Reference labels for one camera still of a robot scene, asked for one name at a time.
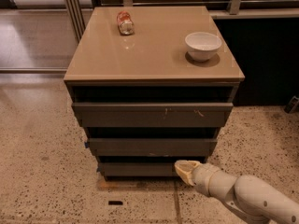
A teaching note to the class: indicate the grey drawer cabinet, tan top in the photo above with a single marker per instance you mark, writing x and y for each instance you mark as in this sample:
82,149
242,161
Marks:
151,66

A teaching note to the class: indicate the dark floor outlet box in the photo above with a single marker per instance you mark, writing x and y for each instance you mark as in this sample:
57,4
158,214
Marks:
292,105

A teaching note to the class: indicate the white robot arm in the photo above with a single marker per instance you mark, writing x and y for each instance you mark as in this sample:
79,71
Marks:
246,196

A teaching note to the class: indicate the grey drawer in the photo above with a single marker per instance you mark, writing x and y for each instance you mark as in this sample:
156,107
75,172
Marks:
109,169
141,115
151,147

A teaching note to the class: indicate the clear bottle, red label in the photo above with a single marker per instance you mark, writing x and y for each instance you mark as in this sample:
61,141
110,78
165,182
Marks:
125,23

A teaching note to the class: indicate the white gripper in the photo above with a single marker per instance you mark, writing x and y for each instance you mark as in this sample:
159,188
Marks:
202,175

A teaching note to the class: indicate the white ceramic bowl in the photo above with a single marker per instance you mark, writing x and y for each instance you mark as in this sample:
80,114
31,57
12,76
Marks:
202,46

